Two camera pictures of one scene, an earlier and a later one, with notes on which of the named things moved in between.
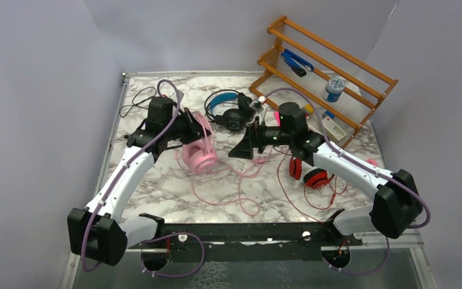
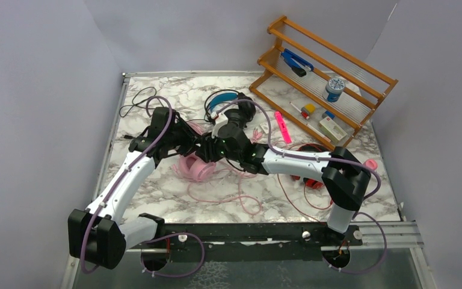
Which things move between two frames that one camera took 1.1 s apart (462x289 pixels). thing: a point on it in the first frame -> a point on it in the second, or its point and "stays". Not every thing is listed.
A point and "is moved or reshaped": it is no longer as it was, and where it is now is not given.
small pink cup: (372, 162) stays
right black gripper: (253, 137) -> (207, 148)
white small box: (332, 129) stays
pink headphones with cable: (200, 153) is moved or reshaped
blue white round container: (334, 88) stays
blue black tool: (298, 64) stays
